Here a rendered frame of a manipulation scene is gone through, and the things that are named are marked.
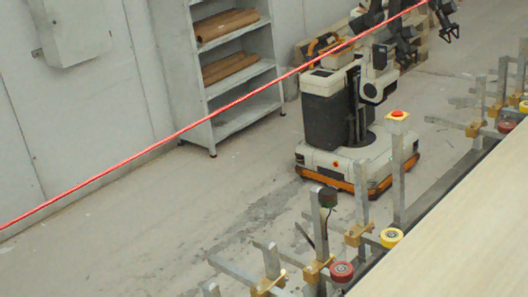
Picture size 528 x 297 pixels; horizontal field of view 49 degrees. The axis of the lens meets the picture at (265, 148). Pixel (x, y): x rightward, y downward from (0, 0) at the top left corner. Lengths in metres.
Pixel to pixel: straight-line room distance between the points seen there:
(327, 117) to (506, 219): 1.83
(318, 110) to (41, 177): 1.99
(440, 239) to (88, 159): 3.01
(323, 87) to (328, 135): 0.35
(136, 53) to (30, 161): 1.11
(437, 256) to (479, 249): 0.15
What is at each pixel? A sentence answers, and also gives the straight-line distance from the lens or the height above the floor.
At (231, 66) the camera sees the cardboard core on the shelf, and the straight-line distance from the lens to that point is 4.86.
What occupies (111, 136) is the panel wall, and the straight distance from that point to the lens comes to 4.61.
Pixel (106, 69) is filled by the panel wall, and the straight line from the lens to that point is 4.47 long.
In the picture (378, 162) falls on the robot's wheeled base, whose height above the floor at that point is 0.27.
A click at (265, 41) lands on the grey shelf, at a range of 5.09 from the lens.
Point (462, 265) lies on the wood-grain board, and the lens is 2.07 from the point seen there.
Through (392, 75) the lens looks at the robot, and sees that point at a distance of 3.80.
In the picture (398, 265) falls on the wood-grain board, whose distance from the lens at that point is 2.05.
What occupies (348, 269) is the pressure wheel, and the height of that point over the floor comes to 0.91.
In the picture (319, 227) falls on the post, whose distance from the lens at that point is 2.02.
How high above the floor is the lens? 2.22
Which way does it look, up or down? 28 degrees down
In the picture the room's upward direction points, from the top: 8 degrees counter-clockwise
